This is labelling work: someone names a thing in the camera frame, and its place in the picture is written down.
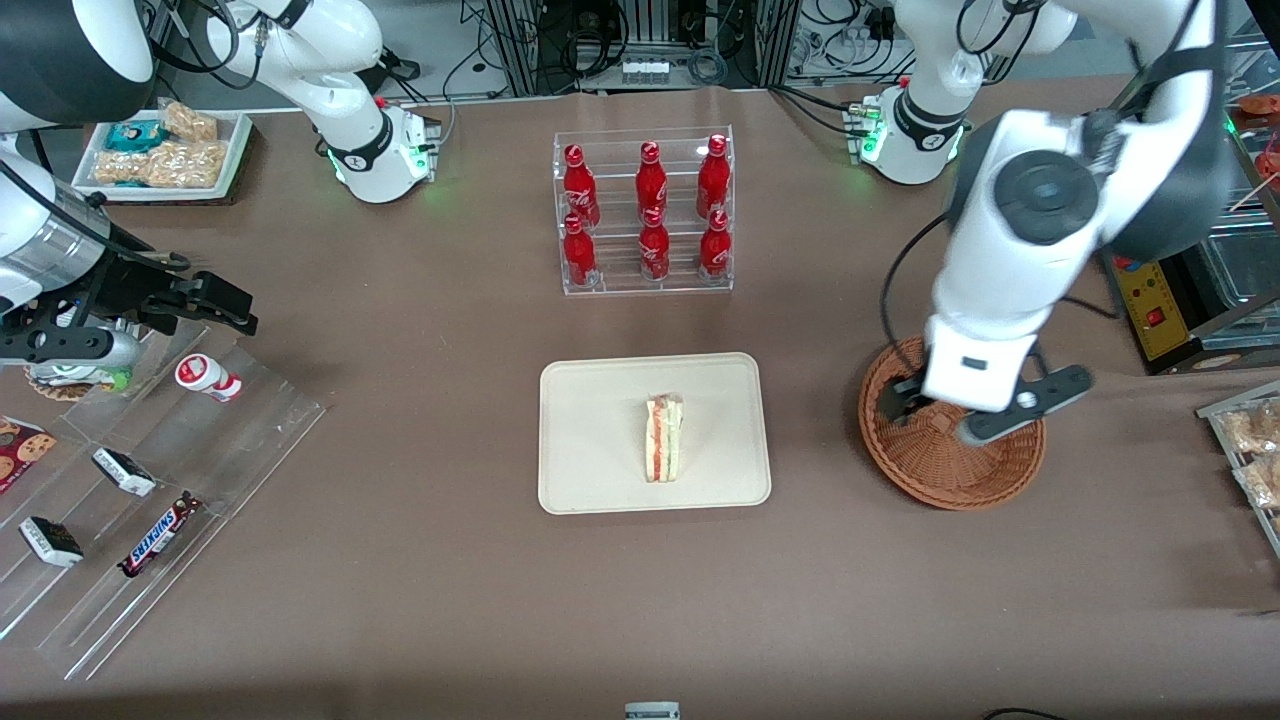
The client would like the white snack tray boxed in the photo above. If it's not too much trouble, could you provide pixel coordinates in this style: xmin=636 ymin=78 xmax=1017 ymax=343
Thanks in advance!
xmin=73 ymin=108 xmax=253 ymax=203

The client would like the round brown wicker basket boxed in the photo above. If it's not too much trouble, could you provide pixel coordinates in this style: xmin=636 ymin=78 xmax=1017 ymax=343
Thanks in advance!
xmin=857 ymin=335 xmax=1048 ymax=512

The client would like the clear bag of peanuts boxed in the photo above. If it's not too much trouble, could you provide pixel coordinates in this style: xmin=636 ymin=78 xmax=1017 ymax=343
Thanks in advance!
xmin=160 ymin=100 xmax=220 ymax=143
xmin=93 ymin=149 xmax=153 ymax=187
xmin=146 ymin=139 xmax=230 ymax=190

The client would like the red cola bottle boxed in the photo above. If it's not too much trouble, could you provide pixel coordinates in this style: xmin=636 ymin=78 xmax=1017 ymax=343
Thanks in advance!
xmin=639 ymin=207 xmax=672 ymax=283
xmin=697 ymin=134 xmax=732 ymax=221
xmin=563 ymin=214 xmax=599 ymax=289
xmin=636 ymin=141 xmax=669 ymax=223
xmin=699 ymin=209 xmax=732 ymax=280
xmin=562 ymin=144 xmax=601 ymax=229

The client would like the white red yogurt bottle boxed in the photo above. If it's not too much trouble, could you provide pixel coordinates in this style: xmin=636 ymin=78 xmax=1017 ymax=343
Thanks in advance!
xmin=175 ymin=353 xmax=244 ymax=404

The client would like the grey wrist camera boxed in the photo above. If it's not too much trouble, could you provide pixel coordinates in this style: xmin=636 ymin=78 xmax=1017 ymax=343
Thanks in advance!
xmin=0 ymin=326 xmax=143 ymax=367
xmin=957 ymin=364 xmax=1094 ymax=447

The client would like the clear bag of crackers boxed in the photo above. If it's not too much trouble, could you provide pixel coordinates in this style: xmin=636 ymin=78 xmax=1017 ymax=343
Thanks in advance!
xmin=1233 ymin=455 xmax=1280 ymax=509
xmin=1220 ymin=399 xmax=1280 ymax=457

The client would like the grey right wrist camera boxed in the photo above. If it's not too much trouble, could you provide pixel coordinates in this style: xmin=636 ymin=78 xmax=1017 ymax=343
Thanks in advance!
xmin=0 ymin=326 xmax=143 ymax=367

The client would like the black countertop machine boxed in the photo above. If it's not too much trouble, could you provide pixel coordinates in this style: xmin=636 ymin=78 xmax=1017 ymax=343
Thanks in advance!
xmin=1100 ymin=35 xmax=1280 ymax=378

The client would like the grey snack tray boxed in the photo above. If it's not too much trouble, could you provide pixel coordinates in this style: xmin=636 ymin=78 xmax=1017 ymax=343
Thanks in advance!
xmin=1196 ymin=379 xmax=1280 ymax=559

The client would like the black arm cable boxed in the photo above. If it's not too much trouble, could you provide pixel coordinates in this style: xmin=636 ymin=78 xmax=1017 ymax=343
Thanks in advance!
xmin=879 ymin=212 xmax=951 ymax=353

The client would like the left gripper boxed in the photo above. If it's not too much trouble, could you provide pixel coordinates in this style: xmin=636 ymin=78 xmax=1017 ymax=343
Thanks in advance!
xmin=878 ymin=314 xmax=1042 ymax=423

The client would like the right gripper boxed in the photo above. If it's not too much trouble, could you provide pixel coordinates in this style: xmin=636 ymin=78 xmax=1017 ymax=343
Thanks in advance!
xmin=95 ymin=250 xmax=260 ymax=337

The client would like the triangular sandwich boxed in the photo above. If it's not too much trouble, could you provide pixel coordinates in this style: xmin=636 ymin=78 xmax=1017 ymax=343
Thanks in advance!
xmin=643 ymin=392 xmax=688 ymax=485

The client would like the small black white box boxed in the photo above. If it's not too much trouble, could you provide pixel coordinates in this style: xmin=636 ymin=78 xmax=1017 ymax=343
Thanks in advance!
xmin=91 ymin=446 xmax=159 ymax=498
xmin=19 ymin=515 xmax=86 ymax=569

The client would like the clear acrylic stepped display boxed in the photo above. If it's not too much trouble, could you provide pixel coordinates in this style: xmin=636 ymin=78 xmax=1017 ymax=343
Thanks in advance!
xmin=0 ymin=318 xmax=328 ymax=683

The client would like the white bottle with green cap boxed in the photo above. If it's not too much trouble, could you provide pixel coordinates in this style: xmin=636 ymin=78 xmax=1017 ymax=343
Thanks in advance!
xmin=25 ymin=362 xmax=134 ymax=402

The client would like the snickers chocolate bar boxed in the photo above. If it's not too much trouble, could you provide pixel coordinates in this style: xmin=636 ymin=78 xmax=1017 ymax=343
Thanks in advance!
xmin=117 ymin=491 xmax=203 ymax=579

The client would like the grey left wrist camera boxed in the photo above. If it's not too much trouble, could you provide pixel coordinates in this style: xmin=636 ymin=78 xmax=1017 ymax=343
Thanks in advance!
xmin=957 ymin=364 xmax=1094 ymax=447

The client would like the teal snack packet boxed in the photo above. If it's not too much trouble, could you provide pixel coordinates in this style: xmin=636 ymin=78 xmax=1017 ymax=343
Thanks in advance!
xmin=105 ymin=119 xmax=167 ymax=153

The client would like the clear acrylic bottle rack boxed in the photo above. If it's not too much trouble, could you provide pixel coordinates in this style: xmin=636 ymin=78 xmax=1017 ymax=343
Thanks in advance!
xmin=553 ymin=125 xmax=736 ymax=297

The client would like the cookie packet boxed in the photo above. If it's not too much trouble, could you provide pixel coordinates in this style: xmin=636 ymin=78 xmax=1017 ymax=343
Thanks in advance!
xmin=0 ymin=416 xmax=58 ymax=494

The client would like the cream rectangular serving tray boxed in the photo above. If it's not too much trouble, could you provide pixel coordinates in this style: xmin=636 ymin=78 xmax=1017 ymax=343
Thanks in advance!
xmin=538 ymin=352 xmax=773 ymax=516

